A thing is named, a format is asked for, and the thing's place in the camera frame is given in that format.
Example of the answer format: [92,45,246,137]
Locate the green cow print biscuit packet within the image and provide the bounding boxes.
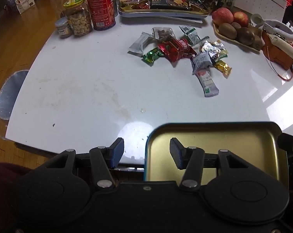
[200,39,224,60]

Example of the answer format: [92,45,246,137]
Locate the clear packet of brown nuts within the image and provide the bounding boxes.
[152,27,175,40]

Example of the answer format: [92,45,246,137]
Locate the cream fabric roll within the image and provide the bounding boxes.
[266,33,293,65]

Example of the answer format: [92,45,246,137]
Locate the orange bag with white device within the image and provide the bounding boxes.
[261,30,293,71]

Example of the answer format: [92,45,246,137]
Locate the black snack box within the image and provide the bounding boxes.
[146,0,191,10]

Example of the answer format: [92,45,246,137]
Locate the green foil candy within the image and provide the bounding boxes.
[141,48,165,66]

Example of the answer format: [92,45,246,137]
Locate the white paper bag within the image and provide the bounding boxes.
[15,0,36,14]

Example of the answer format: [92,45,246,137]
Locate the pink white long packet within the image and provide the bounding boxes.
[195,69,220,98]

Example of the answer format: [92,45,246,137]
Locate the red apple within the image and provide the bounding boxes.
[233,11,249,28]
[211,8,234,25]

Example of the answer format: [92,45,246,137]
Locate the grey round stool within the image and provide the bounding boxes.
[0,70,29,120]

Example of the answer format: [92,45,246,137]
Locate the small glass jar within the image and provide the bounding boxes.
[55,17,72,39]

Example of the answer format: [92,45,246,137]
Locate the red tin can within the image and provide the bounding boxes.
[85,0,116,31]

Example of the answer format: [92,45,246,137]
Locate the blue-rimmed gold tin tray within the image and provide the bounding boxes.
[144,123,290,182]

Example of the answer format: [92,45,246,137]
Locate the red strawberry print packet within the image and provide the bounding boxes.
[157,40,179,62]

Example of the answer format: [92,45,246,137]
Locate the green white snack packet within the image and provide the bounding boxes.
[180,25,201,45]

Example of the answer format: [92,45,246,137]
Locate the silver yellow snack packet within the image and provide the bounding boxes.
[217,49,229,61]

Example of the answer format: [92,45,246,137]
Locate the orange wire loop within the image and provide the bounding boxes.
[265,51,293,81]

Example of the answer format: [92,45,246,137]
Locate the beige foam fruit tray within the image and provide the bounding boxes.
[212,21,263,52]

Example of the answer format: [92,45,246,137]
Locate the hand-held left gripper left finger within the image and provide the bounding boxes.
[37,137,124,191]

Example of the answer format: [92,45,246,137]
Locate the gold foil candy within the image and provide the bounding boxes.
[214,60,232,77]

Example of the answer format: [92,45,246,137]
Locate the glass jar of cashews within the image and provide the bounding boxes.
[63,0,93,37]

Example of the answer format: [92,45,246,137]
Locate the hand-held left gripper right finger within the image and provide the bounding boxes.
[169,137,252,192]

